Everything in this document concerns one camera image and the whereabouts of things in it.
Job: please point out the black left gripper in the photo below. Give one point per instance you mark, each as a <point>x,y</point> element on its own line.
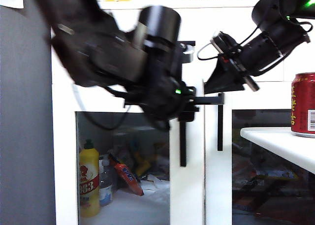
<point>165,104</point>

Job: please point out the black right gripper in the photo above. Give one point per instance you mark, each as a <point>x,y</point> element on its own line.
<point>233,55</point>

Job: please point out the red beverage can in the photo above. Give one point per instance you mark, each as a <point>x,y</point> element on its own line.
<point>304,106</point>

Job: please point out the white glass-panel cabinet door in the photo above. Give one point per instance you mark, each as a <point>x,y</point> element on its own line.
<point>213,173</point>
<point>64,136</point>

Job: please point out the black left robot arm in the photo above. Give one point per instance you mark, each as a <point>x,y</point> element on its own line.
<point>81,45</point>

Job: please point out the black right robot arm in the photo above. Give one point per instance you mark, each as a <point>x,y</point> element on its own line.
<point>270,35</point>

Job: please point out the white cabinet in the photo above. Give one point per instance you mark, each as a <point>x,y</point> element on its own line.
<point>221,4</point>

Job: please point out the yellow cleaning brush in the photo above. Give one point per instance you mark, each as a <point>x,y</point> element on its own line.
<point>142,166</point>

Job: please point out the white plastic bag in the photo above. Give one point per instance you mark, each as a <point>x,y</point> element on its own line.
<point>157,183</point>

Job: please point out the orange snack bag blue print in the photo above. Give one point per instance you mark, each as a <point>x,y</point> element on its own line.
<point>128,175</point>

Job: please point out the clear bottle blue label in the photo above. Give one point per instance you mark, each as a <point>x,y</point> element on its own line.
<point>105,188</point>

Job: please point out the yellow detergent bottle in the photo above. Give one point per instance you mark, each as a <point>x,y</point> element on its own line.
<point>89,185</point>

